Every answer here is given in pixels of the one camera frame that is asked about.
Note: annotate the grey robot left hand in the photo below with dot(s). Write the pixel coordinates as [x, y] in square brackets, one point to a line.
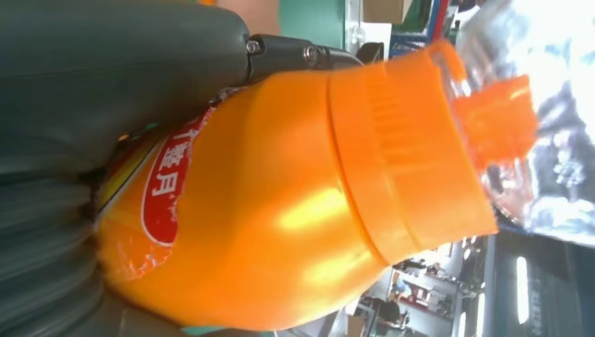
[116, 69]

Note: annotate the orange detergent bottle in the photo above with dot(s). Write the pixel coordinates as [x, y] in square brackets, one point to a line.
[279, 186]

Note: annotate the cardboard box with yellow mark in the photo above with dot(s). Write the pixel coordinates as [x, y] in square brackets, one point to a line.
[386, 9]

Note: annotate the blue metal shelving rack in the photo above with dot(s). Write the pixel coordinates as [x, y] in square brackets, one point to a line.
[409, 39]

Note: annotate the red metal post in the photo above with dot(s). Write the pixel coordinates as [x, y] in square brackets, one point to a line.
[439, 18]

